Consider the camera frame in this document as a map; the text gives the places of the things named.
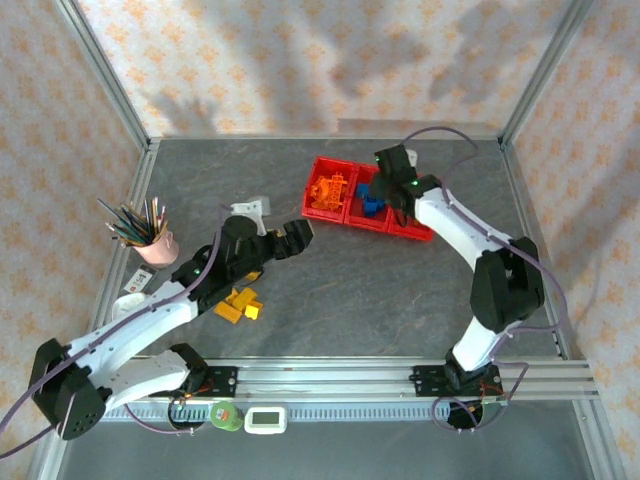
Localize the aluminium back rail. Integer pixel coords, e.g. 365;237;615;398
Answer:
148;133;504;146

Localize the aluminium frame post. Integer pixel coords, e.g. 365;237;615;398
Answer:
52;0;154;154
497;0;600;151

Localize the green can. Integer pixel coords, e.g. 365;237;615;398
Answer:
208;400;245;432

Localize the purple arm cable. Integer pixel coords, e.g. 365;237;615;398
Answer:
402;126;569;431
0;202;236;459

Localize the red plastic bin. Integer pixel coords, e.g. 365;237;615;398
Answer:
347;163;399;235
385;172;436;245
301;155;360;225

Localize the aluminium side rail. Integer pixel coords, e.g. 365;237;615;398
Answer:
89;139;161;359
498;140;574;361

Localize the small white dish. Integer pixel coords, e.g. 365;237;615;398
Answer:
110;293;149;321

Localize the white paper tag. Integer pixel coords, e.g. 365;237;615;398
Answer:
127;267;157;295

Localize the orange lego track piece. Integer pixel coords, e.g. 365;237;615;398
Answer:
322;170;351;211

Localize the pink pencil cup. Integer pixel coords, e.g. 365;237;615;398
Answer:
133;229;180;269

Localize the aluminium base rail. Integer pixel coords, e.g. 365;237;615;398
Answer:
52;355;600;401

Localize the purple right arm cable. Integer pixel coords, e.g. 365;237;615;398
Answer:
402;126;569;431

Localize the grey slotted cable duct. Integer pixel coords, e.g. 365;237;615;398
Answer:
82;399;484;422

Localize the white digital timer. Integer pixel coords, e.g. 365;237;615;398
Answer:
243;404;289;435

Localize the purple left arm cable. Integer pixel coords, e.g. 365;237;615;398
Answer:
0;202;236;459

